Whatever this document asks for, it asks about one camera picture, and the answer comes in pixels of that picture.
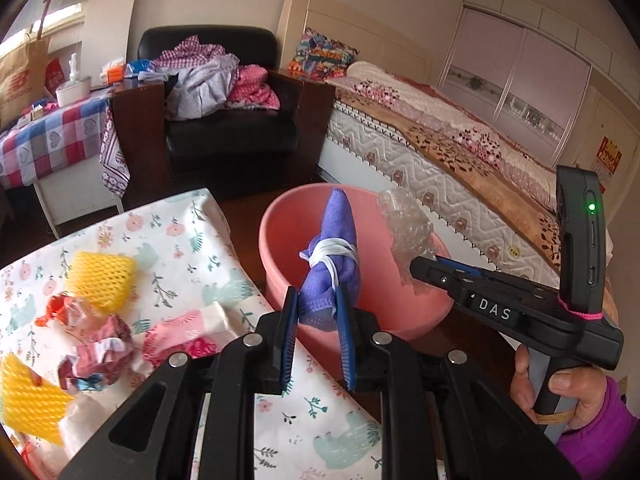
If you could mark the pink floral quilt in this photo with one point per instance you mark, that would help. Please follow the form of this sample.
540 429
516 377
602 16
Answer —
425 105

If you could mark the white sliding door wardrobe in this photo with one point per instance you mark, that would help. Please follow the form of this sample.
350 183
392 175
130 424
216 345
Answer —
525 60

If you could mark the clear plastic wrap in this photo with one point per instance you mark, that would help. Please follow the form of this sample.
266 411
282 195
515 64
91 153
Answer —
405 230

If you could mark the blue plastic packet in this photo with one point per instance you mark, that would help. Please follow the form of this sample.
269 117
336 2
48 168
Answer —
140 67

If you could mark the small carton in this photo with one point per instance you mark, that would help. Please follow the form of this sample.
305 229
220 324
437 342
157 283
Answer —
37 112

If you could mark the person's right hand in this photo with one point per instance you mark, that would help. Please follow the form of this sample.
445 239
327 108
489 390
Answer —
575 385

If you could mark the bed with cream headboard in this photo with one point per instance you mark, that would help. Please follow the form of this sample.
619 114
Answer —
400 140

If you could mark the brown paper bag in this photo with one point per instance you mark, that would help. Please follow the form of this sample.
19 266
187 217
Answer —
22 75

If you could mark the pink dotted garment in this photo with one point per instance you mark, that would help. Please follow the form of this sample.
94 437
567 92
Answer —
252 87

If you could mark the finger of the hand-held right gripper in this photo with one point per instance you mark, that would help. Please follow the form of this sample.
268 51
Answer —
435 277
457 265

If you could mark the pink plastic basin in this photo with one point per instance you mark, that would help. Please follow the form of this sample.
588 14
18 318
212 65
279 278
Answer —
385 305

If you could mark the orange tissue box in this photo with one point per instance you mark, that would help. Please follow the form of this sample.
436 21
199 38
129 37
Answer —
111 74

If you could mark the red wall calendar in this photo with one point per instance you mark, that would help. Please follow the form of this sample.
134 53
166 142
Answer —
607 160

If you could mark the pink tissue packet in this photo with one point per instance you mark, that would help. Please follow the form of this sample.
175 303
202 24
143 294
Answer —
185 332

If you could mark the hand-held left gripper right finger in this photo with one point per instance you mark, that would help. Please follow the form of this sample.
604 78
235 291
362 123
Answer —
346 345

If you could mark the pink checked garment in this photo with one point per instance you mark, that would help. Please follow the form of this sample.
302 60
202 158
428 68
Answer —
190 50

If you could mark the grey garment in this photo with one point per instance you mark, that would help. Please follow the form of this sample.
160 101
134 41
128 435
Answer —
200 90

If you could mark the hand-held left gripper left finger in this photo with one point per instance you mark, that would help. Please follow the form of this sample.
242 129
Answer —
290 340

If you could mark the wooden pole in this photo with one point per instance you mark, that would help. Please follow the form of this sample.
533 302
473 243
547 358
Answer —
50 0

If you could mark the yellow foam fruit net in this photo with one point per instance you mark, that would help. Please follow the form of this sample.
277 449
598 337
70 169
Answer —
100 280
27 400

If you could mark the floral white tablecloth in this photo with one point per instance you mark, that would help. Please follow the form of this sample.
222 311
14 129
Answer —
175 250

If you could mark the red packet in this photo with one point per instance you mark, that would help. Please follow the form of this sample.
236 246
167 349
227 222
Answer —
55 77

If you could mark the purple face mask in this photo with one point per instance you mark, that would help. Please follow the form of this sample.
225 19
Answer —
335 225

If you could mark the red blue checked tablecloth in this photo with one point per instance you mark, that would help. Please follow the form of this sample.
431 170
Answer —
50 135

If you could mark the crumpled dark pink wrapper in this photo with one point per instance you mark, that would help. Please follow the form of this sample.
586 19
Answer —
100 355

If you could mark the crumpled red white wrapper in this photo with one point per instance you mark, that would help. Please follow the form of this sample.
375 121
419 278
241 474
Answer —
65 312

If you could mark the person's right forearm purple sleeve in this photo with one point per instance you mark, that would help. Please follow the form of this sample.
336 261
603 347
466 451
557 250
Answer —
600 435

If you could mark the white figurine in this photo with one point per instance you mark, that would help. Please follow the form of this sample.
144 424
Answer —
75 67

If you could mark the white pot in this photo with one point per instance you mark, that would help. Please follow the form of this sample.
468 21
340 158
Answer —
72 92

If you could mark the colourful printed pillow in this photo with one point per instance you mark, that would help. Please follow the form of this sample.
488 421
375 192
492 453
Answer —
325 57

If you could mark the black leather armchair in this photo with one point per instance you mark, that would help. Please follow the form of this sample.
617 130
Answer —
230 135

